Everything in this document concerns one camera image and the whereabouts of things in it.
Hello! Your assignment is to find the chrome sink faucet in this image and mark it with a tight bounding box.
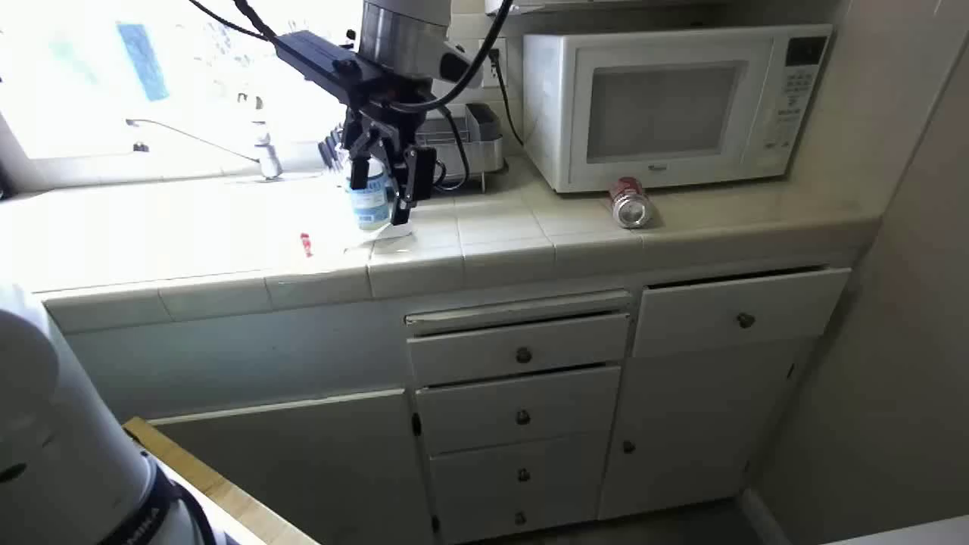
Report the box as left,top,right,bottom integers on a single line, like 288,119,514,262
125,111,288,186

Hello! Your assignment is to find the light wooden robot table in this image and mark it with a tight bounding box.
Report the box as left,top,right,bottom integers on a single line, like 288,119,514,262
121,415,322,545

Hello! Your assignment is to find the wire dish rack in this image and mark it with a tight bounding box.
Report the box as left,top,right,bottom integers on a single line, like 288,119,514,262
316,101,509,193

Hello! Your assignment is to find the white shallow drawer with knob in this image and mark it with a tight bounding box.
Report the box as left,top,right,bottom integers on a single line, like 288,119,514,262
402,308,635,389

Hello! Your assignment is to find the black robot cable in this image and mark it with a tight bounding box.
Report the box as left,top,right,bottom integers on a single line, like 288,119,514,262
396,0,514,116
188,0,284,46

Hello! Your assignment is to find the white sink cabinet door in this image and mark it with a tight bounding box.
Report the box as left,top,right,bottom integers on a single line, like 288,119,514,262
149,385,439,545

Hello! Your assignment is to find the white microwave oven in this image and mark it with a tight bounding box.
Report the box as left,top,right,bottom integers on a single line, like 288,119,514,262
520,21,836,197

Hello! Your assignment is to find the white pull-out board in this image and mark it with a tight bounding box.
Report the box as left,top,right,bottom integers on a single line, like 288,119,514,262
402,286,635,340

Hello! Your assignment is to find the black power cable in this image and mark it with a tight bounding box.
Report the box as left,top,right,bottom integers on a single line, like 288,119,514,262
486,46,529,152

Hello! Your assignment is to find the window with white frame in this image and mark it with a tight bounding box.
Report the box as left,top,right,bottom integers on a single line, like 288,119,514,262
0,0,369,170

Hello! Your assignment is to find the white medium drawer with knob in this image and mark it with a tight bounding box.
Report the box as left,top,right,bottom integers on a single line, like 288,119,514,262
411,364,624,456

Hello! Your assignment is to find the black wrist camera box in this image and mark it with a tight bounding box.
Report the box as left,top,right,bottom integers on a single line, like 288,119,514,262
272,26,371,104

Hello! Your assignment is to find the blue window sticker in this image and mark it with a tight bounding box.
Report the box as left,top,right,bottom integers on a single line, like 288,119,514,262
113,21,171,105

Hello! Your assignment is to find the white wide drawer with knob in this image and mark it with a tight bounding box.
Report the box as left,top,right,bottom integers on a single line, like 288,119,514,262
630,262,852,364

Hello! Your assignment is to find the red soda can lying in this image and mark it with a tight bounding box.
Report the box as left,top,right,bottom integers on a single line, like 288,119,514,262
606,175,657,234

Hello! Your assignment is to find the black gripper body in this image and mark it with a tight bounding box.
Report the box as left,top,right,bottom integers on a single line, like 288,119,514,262
338,77,439,154

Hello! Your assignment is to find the blue label soap pump bottle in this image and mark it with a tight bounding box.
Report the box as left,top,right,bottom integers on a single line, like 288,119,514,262
344,147,396,237

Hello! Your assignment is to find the white narrow base cabinet door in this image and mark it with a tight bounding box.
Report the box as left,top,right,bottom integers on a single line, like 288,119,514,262
592,337,810,525

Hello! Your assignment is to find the white deep drawer with knobs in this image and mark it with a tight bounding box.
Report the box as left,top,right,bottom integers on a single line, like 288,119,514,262
419,432,612,545

